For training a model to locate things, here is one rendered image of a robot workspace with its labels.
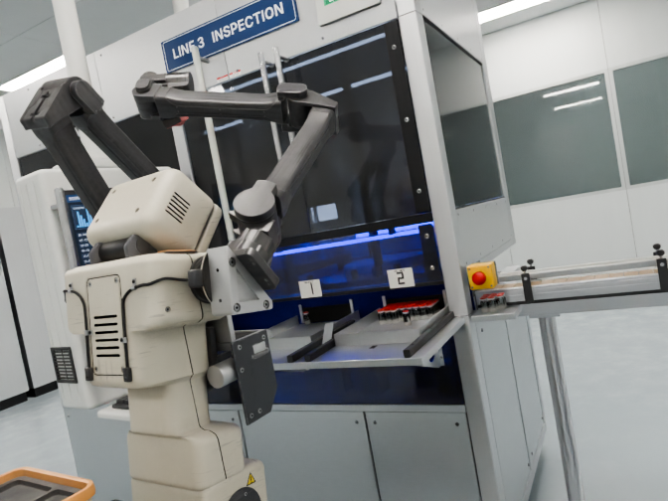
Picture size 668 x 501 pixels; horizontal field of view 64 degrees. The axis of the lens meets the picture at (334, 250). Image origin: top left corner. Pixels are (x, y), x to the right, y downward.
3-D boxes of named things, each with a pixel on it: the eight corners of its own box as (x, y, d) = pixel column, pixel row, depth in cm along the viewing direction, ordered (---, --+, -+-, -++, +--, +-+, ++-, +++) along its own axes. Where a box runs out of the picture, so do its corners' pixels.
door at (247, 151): (210, 250, 206) (180, 99, 203) (311, 233, 184) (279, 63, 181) (209, 250, 206) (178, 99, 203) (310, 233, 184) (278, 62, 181)
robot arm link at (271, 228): (264, 238, 92) (268, 258, 96) (286, 200, 99) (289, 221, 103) (217, 227, 95) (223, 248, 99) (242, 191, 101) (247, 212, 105)
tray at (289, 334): (298, 324, 199) (296, 315, 199) (360, 319, 187) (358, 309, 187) (243, 351, 170) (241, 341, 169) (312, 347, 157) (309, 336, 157)
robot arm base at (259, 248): (199, 261, 92) (250, 253, 86) (220, 230, 97) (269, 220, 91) (228, 293, 97) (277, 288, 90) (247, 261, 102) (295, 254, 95)
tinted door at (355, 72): (312, 233, 184) (280, 62, 181) (431, 211, 163) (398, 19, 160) (311, 233, 183) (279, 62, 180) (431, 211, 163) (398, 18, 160)
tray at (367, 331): (381, 317, 183) (379, 307, 183) (454, 311, 171) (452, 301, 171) (335, 346, 153) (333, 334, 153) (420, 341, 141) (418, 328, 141)
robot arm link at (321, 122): (347, 88, 121) (348, 126, 128) (291, 81, 124) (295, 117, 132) (264, 220, 93) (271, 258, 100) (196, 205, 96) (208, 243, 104)
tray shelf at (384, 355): (288, 330, 202) (287, 325, 202) (470, 316, 169) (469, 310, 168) (203, 372, 160) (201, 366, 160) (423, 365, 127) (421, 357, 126)
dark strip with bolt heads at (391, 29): (428, 280, 166) (383, 25, 162) (441, 279, 164) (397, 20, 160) (426, 281, 165) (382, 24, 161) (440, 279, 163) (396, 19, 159)
